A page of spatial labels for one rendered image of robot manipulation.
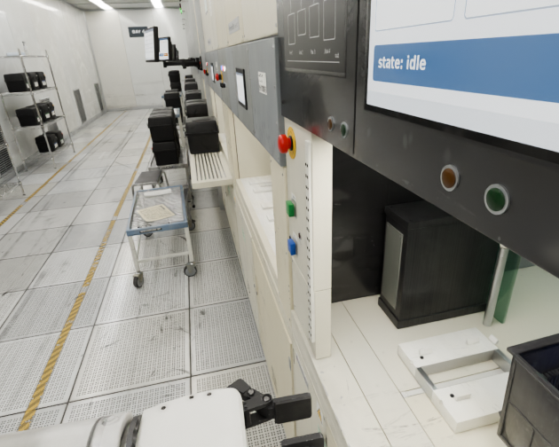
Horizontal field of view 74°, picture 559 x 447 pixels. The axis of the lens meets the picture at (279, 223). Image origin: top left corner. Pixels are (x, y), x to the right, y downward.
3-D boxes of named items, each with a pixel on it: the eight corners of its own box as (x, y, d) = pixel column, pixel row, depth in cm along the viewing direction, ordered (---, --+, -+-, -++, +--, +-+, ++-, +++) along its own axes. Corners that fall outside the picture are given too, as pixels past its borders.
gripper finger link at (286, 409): (247, 404, 42) (305, 394, 43) (249, 430, 39) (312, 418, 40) (244, 383, 40) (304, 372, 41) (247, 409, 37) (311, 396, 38)
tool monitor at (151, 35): (147, 73, 351) (139, 29, 336) (201, 69, 360) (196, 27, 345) (143, 74, 314) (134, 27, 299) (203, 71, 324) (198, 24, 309)
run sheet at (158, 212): (134, 211, 291) (133, 209, 290) (163, 203, 303) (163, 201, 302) (145, 223, 268) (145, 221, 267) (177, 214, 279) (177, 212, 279)
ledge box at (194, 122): (188, 147, 332) (184, 117, 321) (220, 144, 336) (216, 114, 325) (187, 155, 305) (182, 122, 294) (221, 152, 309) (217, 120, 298)
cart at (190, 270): (141, 235, 358) (130, 187, 338) (196, 226, 370) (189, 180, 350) (134, 291, 272) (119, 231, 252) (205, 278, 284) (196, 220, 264)
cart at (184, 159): (157, 183, 508) (150, 147, 488) (196, 178, 518) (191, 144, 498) (151, 207, 424) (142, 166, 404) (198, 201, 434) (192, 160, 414)
